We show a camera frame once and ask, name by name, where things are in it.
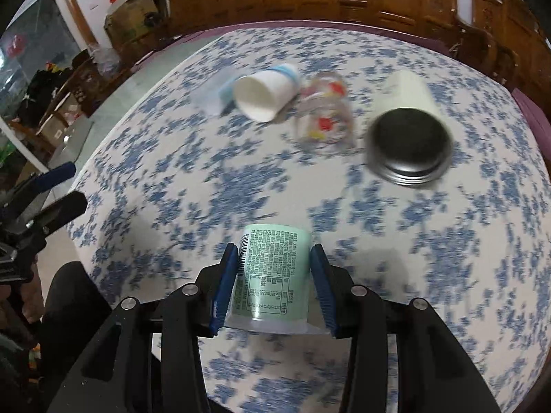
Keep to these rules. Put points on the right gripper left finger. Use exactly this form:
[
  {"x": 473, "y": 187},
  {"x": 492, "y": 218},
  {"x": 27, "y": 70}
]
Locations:
[{"x": 145, "y": 357}]

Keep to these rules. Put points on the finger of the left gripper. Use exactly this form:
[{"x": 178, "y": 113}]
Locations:
[
  {"x": 25, "y": 193},
  {"x": 22, "y": 242}
]

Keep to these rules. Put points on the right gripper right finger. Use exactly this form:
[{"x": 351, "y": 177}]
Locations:
[{"x": 435, "y": 374}]

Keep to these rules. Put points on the green yogurt cup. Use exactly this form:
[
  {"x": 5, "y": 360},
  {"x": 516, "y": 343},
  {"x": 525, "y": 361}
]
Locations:
[{"x": 271, "y": 294}]

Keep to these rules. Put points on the translucent plastic cup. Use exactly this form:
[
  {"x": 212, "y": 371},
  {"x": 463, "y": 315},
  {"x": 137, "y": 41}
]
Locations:
[{"x": 215, "y": 94}]

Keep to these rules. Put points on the white paper cup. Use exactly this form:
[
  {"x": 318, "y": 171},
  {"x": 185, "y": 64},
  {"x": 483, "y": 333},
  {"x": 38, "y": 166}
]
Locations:
[{"x": 262, "y": 95}]

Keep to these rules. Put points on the clear patterned glass cup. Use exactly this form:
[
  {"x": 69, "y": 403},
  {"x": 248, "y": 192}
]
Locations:
[{"x": 324, "y": 123}]

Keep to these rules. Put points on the stacked cardboard boxes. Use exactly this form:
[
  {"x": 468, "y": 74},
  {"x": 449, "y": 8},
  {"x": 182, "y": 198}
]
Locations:
[{"x": 127, "y": 20}]

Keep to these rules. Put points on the blue floral tablecloth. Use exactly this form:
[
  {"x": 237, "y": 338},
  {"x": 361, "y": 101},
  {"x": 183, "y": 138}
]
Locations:
[{"x": 169, "y": 186}]

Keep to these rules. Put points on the cream steel tumbler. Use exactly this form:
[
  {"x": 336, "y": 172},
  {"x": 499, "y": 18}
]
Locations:
[{"x": 407, "y": 141}]

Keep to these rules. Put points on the purple armchair cushion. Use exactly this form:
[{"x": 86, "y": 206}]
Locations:
[{"x": 538, "y": 122}]

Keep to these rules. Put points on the carved wooden armchair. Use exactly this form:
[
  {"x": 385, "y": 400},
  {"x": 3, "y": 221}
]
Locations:
[{"x": 503, "y": 40}]

